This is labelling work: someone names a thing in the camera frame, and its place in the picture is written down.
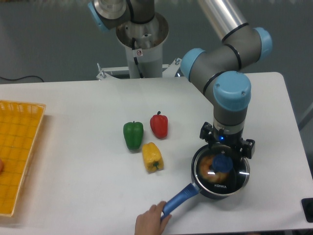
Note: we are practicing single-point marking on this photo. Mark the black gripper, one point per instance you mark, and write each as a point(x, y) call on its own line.
point(230, 136)

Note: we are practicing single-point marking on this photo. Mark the glass pot lid blue knob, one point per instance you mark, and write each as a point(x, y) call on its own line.
point(221, 171)

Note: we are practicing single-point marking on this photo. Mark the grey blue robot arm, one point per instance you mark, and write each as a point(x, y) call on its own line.
point(217, 75)

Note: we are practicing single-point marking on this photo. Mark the person's hand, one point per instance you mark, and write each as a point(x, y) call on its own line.
point(150, 223)

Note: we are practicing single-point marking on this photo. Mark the red bell pepper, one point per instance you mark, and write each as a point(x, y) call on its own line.
point(159, 125)

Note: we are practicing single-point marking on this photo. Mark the yellow bell pepper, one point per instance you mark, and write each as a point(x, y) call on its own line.
point(152, 157)

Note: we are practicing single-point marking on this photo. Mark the green bell pepper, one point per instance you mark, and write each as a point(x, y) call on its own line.
point(133, 134)

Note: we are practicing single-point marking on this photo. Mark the black device at table edge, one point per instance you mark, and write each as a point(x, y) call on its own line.
point(307, 205)

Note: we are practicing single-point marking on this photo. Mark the yellow woven basket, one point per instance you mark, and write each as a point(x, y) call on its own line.
point(19, 126)

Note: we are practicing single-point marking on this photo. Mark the glazed ring bread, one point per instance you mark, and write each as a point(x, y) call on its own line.
point(206, 171)

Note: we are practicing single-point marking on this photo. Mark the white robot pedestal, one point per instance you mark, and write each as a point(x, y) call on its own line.
point(143, 44)

